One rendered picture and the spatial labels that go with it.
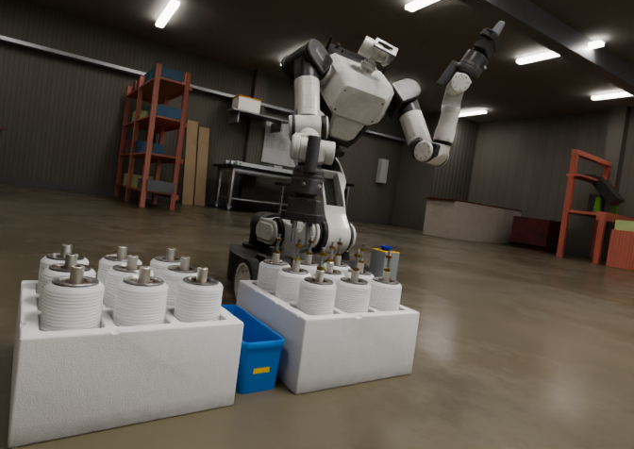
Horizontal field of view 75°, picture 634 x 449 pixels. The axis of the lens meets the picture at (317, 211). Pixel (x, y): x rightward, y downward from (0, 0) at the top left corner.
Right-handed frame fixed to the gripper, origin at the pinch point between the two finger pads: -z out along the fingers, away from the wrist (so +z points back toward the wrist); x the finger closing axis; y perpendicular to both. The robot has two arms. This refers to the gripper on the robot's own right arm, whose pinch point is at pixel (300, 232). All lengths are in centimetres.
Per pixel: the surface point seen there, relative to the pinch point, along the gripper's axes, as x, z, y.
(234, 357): 4.3, -25.6, 30.6
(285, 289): 1.1, -15.4, 4.6
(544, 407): -70, -36, -3
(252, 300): 11.5, -21.6, -0.9
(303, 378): -9.1, -32.3, 18.4
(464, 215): -186, 15, -804
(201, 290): 12.2, -11.7, 33.8
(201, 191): 348, -10, -677
